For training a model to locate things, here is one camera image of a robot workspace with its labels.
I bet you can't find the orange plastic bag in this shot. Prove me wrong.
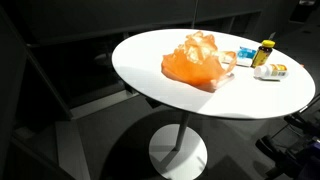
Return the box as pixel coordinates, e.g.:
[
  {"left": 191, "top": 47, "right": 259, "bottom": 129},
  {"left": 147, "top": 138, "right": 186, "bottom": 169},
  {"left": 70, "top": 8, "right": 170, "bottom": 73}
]
[{"left": 161, "top": 30, "right": 238, "bottom": 89}]

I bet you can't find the brown bottle with yellow cap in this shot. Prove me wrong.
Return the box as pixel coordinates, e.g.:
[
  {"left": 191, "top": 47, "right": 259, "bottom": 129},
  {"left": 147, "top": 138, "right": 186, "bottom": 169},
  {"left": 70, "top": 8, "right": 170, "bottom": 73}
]
[{"left": 250, "top": 39, "right": 276, "bottom": 69}]

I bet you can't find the grey table leg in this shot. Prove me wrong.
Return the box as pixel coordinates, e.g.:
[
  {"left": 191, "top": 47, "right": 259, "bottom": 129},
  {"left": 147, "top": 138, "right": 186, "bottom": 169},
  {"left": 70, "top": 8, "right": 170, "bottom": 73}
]
[{"left": 174, "top": 111, "right": 191, "bottom": 152}]

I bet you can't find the round white table base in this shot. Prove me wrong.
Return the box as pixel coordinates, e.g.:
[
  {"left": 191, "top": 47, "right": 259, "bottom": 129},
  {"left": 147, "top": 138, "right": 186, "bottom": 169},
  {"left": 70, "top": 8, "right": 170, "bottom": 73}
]
[{"left": 148, "top": 123, "right": 208, "bottom": 180}]

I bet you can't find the round white table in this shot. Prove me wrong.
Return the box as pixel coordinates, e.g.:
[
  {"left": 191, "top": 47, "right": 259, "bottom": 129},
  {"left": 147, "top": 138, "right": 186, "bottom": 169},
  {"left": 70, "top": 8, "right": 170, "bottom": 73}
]
[{"left": 25, "top": 9, "right": 264, "bottom": 121}]

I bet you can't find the thin grey vertical pole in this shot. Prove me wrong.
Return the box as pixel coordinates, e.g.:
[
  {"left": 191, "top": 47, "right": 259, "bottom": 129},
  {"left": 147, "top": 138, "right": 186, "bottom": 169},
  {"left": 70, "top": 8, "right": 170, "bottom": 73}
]
[{"left": 191, "top": 0, "right": 200, "bottom": 30}]

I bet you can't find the blue and white box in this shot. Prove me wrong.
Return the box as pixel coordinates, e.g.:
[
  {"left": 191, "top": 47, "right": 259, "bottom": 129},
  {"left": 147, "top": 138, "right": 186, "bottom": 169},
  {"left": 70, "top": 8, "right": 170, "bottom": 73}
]
[{"left": 222, "top": 46, "right": 258, "bottom": 68}]

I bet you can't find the dark equipment stand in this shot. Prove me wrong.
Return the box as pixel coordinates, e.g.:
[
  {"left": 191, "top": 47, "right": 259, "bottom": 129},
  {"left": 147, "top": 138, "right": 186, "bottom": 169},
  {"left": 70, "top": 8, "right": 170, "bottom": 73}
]
[{"left": 255, "top": 111, "right": 320, "bottom": 180}]

